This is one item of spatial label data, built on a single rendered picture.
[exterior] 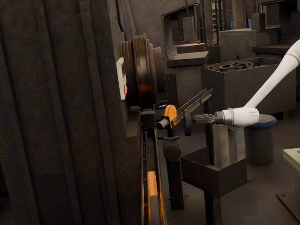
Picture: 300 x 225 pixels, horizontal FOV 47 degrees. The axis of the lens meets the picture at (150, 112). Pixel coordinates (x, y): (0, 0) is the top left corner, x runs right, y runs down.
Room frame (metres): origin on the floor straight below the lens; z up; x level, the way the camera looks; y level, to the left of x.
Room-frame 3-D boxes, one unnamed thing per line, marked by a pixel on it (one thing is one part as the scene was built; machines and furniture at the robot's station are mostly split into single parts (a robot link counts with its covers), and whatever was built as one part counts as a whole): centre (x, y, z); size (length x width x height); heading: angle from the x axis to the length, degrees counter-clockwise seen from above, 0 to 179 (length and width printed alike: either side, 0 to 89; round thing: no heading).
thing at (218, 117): (1.91, -0.37, 0.83); 0.09 x 0.08 x 0.07; 90
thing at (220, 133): (2.74, -0.57, 0.26); 0.12 x 0.12 x 0.52
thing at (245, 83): (4.55, -1.30, 0.39); 1.03 x 0.83 x 0.77; 104
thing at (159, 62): (2.11, -0.09, 1.11); 0.28 x 0.06 x 0.28; 179
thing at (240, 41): (6.19, -1.87, 0.55); 1.10 x 0.53 x 1.10; 19
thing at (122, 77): (1.77, 0.12, 1.15); 0.26 x 0.02 x 0.18; 179
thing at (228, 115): (1.91, -0.44, 0.83); 0.09 x 0.06 x 0.09; 0
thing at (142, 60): (2.11, 0.01, 1.11); 0.47 x 0.06 x 0.47; 179
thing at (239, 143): (2.78, -0.73, 0.31); 0.24 x 0.16 x 0.62; 179
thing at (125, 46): (2.11, 0.09, 1.12); 0.47 x 0.10 x 0.47; 179
